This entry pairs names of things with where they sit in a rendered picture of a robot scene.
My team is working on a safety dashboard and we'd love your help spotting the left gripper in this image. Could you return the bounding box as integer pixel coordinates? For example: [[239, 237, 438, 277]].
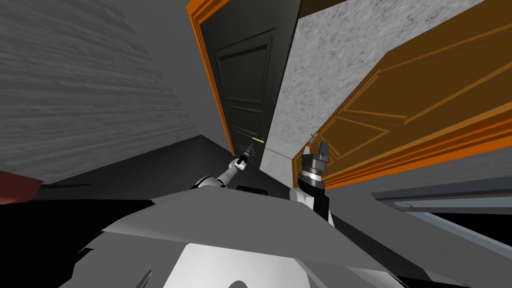
[[237, 143, 256, 171]]

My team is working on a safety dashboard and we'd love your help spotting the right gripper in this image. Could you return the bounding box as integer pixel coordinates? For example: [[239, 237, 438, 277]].
[[300, 140, 330, 175]]

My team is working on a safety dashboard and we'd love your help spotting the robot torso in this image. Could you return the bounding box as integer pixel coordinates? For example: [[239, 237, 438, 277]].
[[59, 184, 402, 288]]

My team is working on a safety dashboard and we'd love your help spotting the black panelled door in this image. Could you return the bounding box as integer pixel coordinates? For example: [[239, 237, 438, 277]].
[[198, 0, 304, 171]]

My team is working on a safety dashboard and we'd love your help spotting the brown panelled door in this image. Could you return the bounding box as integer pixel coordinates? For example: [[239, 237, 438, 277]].
[[293, 0, 512, 187]]

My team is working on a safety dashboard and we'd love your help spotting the dark red flat shape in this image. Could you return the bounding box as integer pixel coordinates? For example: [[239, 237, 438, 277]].
[[0, 169, 45, 205]]

